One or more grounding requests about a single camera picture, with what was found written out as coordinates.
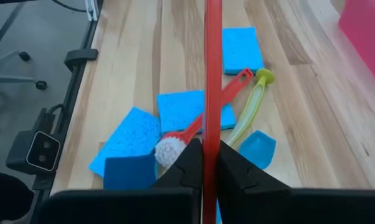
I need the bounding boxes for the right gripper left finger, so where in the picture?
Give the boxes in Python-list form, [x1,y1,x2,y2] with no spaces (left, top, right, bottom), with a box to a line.
[37,138,204,224]

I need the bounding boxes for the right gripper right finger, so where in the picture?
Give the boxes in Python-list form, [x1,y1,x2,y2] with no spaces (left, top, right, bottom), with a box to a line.
[217,139,375,224]

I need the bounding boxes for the red dish brush white bristles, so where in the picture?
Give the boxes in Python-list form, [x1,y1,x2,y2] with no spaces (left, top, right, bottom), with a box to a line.
[154,68,254,169]

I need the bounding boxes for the blue cellulose sponge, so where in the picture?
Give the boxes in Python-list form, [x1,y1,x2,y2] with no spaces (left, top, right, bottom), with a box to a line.
[103,154,159,190]
[88,106,162,178]
[221,27,265,75]
[156,90,237,134]

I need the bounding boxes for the black table edge clamp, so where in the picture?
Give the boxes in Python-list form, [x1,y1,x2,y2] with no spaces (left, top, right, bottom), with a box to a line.
[64,49,99,72]

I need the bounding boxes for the black rounded object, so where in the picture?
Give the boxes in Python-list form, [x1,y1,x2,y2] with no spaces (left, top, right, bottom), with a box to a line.
[0,169,35,223]

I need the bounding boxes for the red plastic bin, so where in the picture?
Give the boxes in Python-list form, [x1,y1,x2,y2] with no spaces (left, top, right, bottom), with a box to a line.
[338,0,375,88]

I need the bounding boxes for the grey office chair base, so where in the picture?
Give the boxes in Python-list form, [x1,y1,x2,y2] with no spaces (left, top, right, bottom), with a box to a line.
[0,2,48,94]

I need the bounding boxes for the black aluminium table frame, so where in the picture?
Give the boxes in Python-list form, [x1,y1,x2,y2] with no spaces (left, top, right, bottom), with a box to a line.
[31,0,104,224]

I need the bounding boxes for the black table-level camera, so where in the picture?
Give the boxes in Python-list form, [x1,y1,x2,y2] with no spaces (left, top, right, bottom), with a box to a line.
[6,107,64,175]

